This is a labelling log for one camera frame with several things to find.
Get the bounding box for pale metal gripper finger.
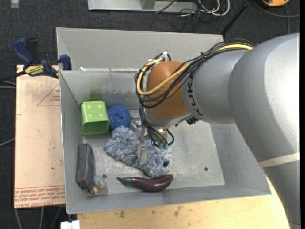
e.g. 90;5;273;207
136;144;143;165
142;146;150;165

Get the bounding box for blue and white fluffy cloth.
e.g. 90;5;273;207
103;125;173;178

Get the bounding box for purple toy eggplant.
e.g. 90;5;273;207
116;174;174;193

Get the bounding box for grey metal bin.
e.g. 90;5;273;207
56;27;272;215

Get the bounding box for blue yarn ball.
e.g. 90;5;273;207
106;104;132;132

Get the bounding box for dark grey sponge block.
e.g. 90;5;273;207
75;143;97;191

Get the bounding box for green cube with yellow dots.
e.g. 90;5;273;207
81;100;111;136

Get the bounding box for brown cardboard board red print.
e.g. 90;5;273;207
14;64;66;209

